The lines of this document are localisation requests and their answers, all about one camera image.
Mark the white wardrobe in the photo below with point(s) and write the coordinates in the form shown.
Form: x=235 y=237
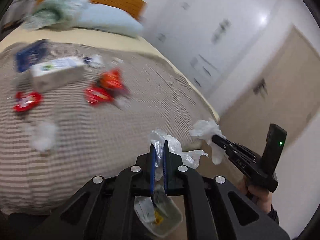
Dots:
x=206 y=39

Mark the light blue pillow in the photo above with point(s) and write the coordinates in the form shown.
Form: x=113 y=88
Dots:
x=108 y=19

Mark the person's right hand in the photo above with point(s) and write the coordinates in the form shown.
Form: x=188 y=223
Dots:
x=263 y=196

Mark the small white blue wrapper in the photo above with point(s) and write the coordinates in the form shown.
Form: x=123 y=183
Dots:
x=94 y=61

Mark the white tissue ball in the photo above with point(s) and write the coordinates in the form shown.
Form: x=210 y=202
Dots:
x=42 y=135

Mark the white milk carton box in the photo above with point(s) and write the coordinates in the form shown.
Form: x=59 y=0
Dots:
x=56 y=73

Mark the black camera screen module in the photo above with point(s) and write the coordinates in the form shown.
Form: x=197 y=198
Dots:
x=274 y=146

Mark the red snack bag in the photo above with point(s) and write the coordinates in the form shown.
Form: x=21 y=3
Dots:
x=112 y=82

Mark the red candy wrapper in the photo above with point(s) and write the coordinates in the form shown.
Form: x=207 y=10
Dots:
x=96 y=95

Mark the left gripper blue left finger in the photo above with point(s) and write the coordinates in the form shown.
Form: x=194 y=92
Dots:
x=152 y=154

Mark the cream bed sheet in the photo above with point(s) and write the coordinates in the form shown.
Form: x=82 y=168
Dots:
x=86 y=37

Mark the trash bin with liner bag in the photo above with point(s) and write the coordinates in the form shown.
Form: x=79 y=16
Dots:
x=158 y=214

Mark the black right sleeve forearm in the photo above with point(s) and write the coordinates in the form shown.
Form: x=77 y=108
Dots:
x=273 y=215

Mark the clear plastic wrap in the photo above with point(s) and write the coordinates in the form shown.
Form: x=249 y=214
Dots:
x=190 y=159

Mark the green floral quilt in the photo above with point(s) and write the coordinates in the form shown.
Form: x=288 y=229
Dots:
x=55 y=14

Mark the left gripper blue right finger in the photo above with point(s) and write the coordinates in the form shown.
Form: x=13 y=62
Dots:
x=165 y=152

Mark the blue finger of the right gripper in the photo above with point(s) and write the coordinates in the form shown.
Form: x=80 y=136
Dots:
x=220 y=138

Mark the red flat wrapper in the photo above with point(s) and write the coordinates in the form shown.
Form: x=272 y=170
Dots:
x=26 y=102

